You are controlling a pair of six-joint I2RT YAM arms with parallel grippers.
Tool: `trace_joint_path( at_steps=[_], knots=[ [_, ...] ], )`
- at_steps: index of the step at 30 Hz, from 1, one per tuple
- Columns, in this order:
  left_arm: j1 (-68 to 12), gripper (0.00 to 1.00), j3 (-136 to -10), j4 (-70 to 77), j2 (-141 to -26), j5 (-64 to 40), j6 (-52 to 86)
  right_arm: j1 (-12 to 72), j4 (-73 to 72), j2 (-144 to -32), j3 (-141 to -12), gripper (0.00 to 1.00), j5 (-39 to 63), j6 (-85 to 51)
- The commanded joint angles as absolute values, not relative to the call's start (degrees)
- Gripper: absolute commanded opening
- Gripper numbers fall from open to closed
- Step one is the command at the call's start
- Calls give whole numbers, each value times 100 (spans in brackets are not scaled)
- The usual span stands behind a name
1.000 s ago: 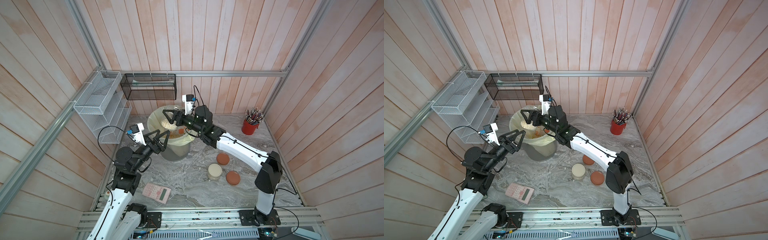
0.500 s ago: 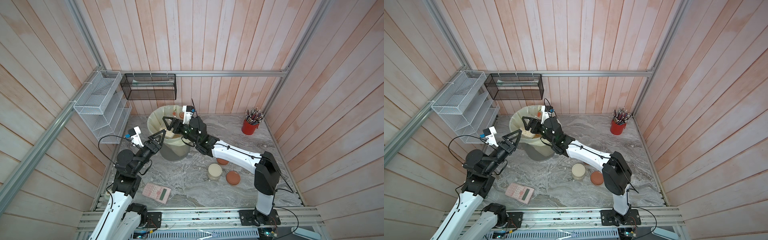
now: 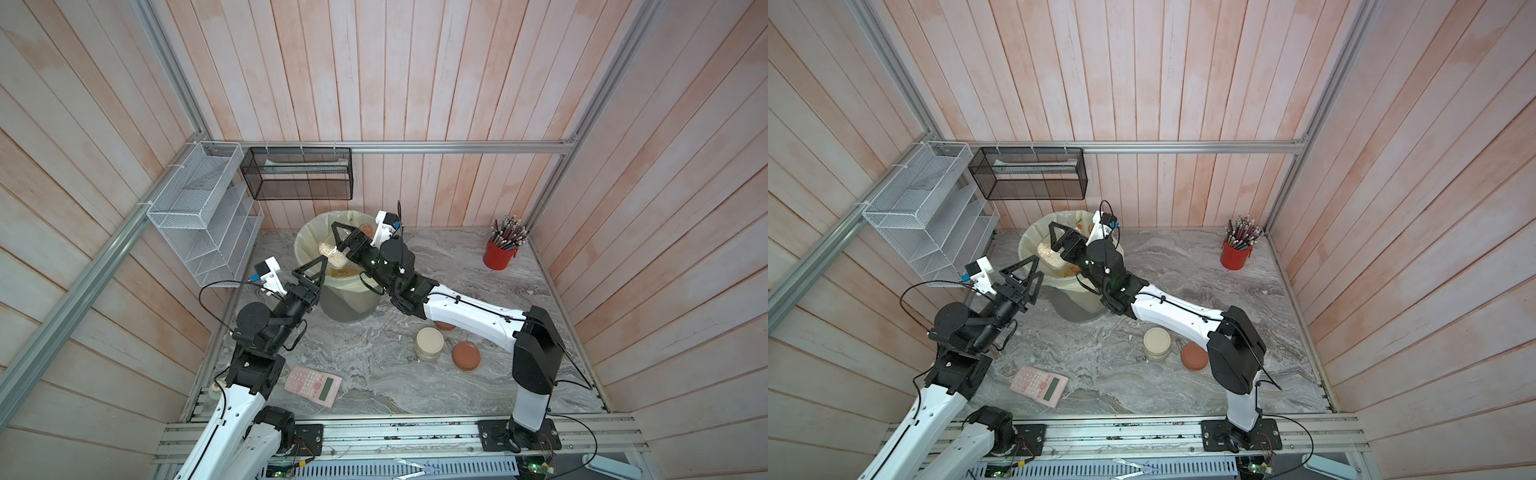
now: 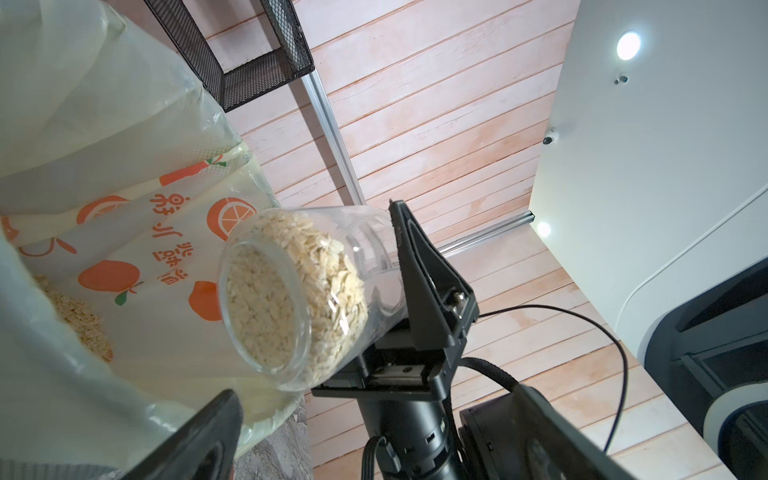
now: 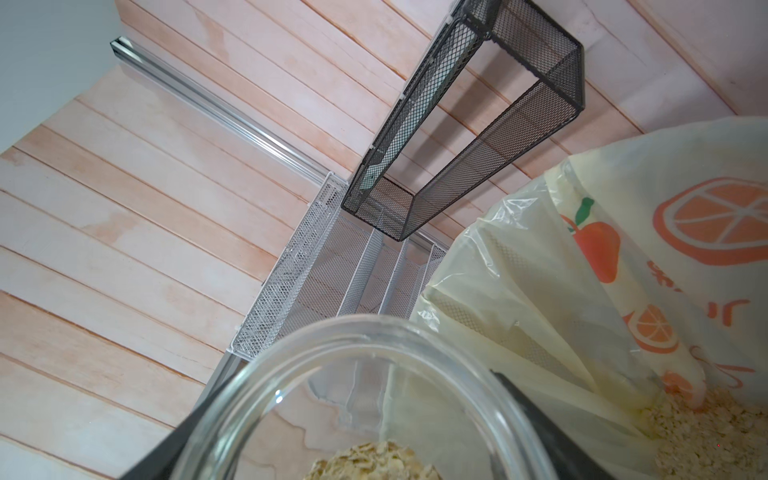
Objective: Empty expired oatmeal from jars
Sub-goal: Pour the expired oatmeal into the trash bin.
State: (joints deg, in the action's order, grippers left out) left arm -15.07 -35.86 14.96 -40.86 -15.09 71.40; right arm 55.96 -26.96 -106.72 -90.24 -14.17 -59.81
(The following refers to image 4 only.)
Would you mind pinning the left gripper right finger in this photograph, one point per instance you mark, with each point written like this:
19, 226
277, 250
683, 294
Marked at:
521, 436

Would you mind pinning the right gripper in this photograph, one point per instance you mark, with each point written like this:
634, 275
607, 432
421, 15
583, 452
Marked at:
403, 394

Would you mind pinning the oatmeal jar with brown lid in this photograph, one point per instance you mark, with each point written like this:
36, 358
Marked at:
304, 291

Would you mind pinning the black wire mesh basket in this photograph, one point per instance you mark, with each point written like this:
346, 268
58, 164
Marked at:
240, 50

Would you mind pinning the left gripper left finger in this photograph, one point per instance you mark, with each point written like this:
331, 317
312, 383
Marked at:
203, 448

